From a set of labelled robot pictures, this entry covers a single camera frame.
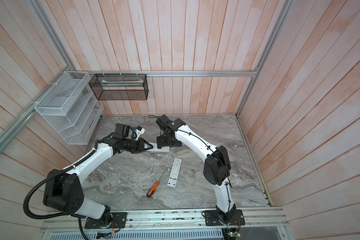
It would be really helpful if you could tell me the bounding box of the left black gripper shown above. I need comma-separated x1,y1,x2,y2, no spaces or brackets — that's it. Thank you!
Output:
122,137,154,154

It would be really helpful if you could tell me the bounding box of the orange handled screwdriver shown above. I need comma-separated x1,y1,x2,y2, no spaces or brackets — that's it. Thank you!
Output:
146,170,167,198

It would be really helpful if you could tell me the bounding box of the white remote control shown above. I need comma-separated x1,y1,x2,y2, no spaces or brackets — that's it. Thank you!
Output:
167,158,182,188
148,144,170,153

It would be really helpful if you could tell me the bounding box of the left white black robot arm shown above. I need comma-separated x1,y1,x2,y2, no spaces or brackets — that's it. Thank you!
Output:
43,124,154,225

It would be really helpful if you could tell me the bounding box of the black wire mesh basket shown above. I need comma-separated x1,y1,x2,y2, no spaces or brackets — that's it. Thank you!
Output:
89,73,149,101

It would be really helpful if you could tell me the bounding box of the horizontal aluminium frame bar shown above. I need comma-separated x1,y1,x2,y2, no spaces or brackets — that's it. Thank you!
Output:
74,70,258,78

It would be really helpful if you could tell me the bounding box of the white wire mesh shelf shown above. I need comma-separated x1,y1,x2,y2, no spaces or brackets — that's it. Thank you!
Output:
35,72,104,145

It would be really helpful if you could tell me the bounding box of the black corrugated cable conduit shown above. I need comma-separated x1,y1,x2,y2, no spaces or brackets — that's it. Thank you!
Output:
22,148,97,220

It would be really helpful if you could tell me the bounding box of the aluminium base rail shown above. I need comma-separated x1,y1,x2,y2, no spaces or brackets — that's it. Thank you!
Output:
38,207,290,233

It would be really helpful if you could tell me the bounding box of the left aluminium frame bar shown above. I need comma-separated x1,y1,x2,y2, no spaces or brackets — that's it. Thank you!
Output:
0,66,75,154

